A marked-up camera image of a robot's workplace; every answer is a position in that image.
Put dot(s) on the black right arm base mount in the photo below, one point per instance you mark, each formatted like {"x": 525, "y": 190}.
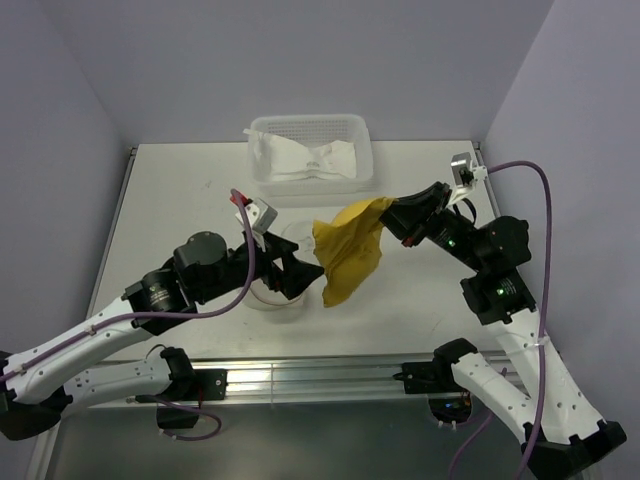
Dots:
{"x": 448, "y": 402}

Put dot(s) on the yellow bra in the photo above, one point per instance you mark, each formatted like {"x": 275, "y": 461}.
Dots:
{"x": 348, "y": 247}

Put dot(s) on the white perforated plastic basket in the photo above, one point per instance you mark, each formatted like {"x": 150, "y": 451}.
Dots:
{"x": 316, "y": 130}

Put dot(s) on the white bra in basket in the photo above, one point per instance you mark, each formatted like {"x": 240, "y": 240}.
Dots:
{"x": 278, "y": 159}

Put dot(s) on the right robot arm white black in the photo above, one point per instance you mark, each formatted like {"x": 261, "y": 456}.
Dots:
{"x": 560, "y": 433}

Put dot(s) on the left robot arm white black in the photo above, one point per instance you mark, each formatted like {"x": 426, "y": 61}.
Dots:
{"x": 43, "y": 384}

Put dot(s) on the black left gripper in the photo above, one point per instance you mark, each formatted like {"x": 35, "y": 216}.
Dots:
{"x": 294, "y": 275}

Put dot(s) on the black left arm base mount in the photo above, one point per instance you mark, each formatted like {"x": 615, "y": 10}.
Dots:
{"x": 208, "y": 385}

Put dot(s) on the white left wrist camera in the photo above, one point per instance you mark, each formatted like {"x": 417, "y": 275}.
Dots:
{"x": 260, "y": 216}

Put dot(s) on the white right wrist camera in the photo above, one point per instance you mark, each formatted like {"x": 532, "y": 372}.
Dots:
{"x": 467, "y": 175}

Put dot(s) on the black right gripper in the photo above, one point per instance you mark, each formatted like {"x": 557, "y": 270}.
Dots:
{"x": 421, "y": 209}

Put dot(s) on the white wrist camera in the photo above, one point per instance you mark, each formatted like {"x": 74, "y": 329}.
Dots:
{"x": 467, "y": 175}
{"x": 260, "y": 216}

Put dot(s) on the aluminium mounting rail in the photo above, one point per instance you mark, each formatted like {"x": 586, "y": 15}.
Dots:
{"x": 320, "y": 372}

